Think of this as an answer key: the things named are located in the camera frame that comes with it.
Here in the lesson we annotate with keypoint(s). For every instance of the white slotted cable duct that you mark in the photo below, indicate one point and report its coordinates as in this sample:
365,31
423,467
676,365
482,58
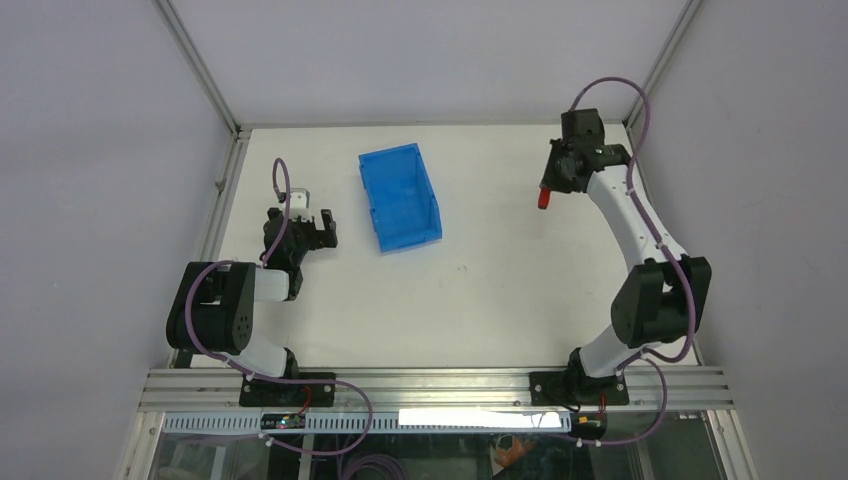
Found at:
404,421

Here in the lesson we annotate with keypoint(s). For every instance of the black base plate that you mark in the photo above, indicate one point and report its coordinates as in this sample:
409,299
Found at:
286,391
571,388

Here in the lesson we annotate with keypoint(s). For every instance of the blue plastic bin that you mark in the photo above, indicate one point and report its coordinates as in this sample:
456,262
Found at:
402,203

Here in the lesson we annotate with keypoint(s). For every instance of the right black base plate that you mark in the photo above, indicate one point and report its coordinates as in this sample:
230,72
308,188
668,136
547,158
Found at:
571,388

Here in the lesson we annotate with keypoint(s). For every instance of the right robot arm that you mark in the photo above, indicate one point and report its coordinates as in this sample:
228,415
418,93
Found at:
664,294

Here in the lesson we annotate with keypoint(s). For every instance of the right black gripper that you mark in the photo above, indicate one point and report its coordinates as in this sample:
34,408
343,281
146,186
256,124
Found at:
548,180

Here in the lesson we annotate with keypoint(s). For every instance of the red handled screwdriver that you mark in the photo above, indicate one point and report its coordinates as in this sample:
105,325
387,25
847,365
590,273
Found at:
543,201

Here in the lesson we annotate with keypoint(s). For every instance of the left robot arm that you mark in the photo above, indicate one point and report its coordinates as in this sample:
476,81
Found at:
212,313

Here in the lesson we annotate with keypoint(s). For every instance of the aluminium front rail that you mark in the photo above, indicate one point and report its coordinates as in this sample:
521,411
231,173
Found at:
686,388

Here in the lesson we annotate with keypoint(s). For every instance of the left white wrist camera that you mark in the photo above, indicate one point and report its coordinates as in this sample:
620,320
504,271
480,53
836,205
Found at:
298,200

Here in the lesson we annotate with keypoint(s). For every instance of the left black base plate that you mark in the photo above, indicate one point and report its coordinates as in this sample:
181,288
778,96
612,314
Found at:
286,391

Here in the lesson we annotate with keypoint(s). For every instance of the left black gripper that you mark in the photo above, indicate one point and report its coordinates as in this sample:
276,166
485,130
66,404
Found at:
324,238

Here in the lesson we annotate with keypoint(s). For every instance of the orange object under table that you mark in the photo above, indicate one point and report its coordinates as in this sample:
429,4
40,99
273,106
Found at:
508,449

